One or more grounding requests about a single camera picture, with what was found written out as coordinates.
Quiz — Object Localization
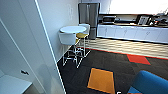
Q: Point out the white wardrobe door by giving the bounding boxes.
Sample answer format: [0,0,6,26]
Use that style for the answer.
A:
[0,0,66,94]

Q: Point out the round white table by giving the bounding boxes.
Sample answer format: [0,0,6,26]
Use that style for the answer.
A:
[59,25,88,64]

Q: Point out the grey steel fridge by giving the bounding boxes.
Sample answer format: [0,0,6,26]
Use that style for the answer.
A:
[78,2,101,39]

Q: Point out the black microwave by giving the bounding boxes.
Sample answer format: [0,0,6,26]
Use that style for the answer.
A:
[101,15,117,25]

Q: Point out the white kitchen counter cabinets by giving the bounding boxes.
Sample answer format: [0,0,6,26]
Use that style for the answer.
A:
[96,23,168,45]

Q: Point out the silver framed countertop appliance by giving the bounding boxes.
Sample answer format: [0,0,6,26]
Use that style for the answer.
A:
[137,14,151,26]

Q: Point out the white inner shelf unit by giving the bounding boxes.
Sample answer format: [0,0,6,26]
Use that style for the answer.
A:
[0,74,34,94]

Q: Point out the white wall cabinet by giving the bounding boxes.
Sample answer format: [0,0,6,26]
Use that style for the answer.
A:
[99,0,112,15]

